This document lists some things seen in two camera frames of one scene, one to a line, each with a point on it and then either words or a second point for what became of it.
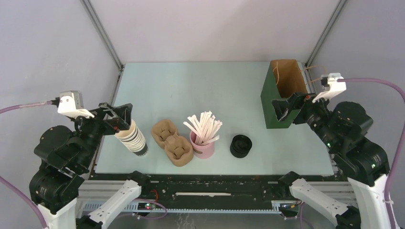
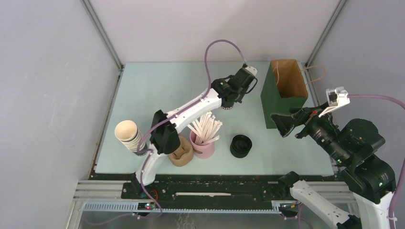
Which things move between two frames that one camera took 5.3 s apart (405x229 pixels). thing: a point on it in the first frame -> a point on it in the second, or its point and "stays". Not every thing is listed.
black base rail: (213, 188) stays
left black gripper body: (100, 124) -> (240, 94)
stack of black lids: (240, 146) stays
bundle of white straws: (204, 129) stays
